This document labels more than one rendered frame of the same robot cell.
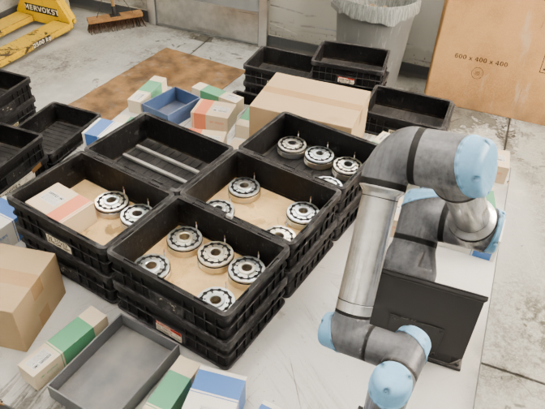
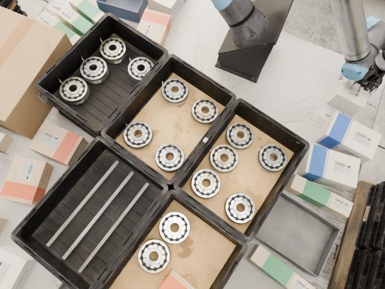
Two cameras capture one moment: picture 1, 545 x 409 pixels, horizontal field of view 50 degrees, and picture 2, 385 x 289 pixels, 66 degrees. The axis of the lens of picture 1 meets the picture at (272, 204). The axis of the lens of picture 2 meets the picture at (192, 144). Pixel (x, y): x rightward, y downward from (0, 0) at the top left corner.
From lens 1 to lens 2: 141 cm
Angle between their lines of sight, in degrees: 54
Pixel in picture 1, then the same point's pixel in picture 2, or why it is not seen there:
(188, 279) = (243, 180)
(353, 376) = (282, 89)
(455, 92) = not seen: outside the picture
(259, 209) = (161, 125)
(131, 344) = (268, 225)
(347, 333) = (371, 58)
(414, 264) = (264, 19)
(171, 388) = (315, 191)
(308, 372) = (282, 113)
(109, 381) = (298, 237)
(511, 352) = not seen: hidden behind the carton
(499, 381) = not seen: hidden behind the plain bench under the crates
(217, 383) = (317, 160)
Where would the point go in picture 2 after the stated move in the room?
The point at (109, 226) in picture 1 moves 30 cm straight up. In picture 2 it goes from (180, 254) to (181, 261)
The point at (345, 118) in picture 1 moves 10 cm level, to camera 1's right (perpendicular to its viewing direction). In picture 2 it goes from (47, 35) to (53, 14)
